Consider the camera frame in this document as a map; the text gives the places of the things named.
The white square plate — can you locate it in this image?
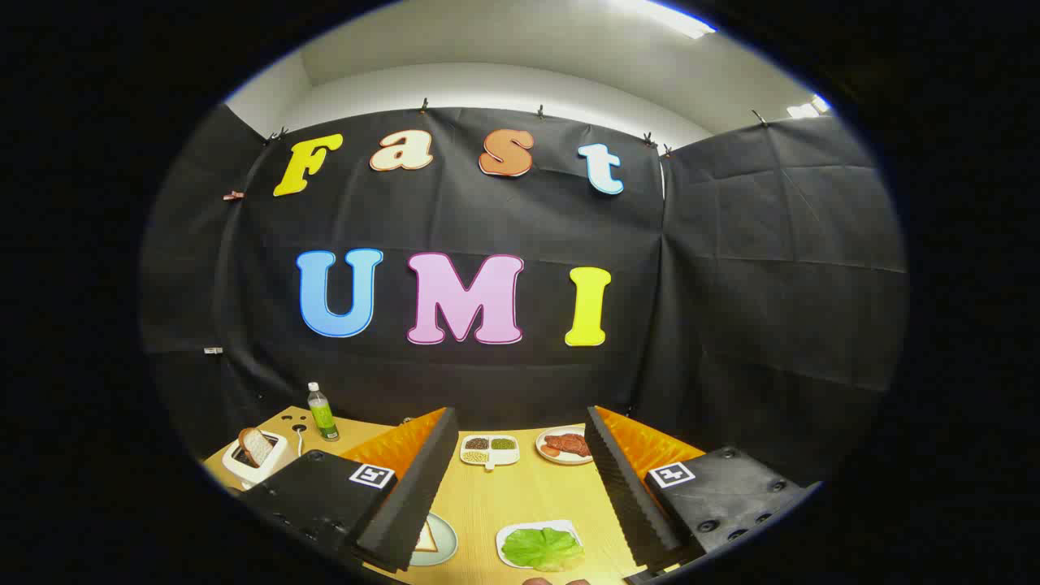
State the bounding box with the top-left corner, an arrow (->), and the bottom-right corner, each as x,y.
496,520 -> 584,570

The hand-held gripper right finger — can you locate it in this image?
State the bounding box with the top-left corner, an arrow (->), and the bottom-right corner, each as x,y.
583,405 -> 823,585

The green lettuce leaf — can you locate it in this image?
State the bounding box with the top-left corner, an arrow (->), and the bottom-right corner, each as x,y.
501,526 -> 586,572

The plain bread slice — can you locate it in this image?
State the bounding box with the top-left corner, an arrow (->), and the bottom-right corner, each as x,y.
238,427 -> 275,468

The white round plate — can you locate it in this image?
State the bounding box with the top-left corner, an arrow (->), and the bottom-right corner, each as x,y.
535,426 -> 594,466

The light green round plate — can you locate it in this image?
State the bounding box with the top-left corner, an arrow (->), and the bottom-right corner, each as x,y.
409,512 -> 459,567

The white divided bean dish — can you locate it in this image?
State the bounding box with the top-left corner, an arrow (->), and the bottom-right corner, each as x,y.
460,435 -> 521,472

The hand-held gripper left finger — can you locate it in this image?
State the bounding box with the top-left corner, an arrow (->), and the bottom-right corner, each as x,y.
240,406 -> 461,574

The green label water bottle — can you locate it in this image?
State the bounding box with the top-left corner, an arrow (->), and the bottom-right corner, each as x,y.
307,382 -> 340,442

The black backdrop cloth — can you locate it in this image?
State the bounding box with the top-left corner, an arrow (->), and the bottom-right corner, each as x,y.
138,104 -> 909,488

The white toaster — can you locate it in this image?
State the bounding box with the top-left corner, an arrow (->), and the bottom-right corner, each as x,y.
222,428 -> 289,491

